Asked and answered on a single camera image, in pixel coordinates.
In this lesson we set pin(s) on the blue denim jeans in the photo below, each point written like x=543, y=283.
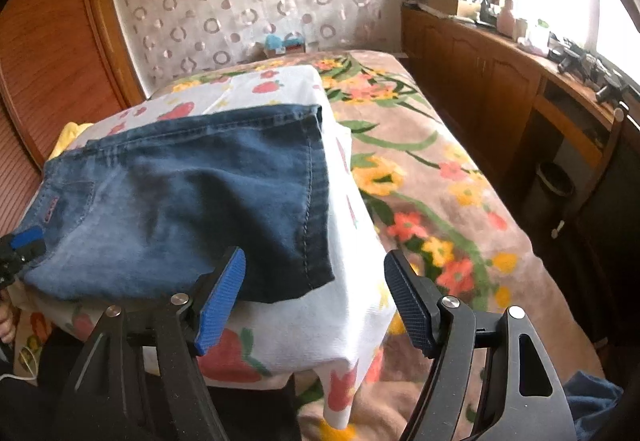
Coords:
x=144, y=213

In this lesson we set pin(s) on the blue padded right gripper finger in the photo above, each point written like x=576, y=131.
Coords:
x=106, y=396
x=17, y=250

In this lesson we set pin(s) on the white strawberry print sheet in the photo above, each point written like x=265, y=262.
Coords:
x=332, y=330

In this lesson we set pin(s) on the cardboard box on cabinet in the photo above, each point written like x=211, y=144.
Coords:
x=461, y=8

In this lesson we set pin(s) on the wooden side cabinet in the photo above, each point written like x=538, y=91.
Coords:
x=514, y=111

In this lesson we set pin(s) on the cardboard box with blue item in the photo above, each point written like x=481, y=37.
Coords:
x=276, y=46

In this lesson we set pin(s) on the black trash bin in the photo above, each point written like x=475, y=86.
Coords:
x=548, y=196

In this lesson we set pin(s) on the floral pink blanket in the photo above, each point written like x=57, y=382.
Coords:
x=425, y=195

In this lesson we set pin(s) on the yellow plush toy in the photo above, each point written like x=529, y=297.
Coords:
x=69, y=133

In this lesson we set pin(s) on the wooden slatted wardrobe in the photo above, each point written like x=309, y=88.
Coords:
x=61, y=61

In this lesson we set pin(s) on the person's left hand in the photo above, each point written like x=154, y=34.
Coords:
x=7, y=323

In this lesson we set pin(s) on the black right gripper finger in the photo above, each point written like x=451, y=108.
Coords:
x=522, y=397

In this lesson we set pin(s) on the pink ceramic bottle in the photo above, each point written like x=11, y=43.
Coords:
x=506, y=20

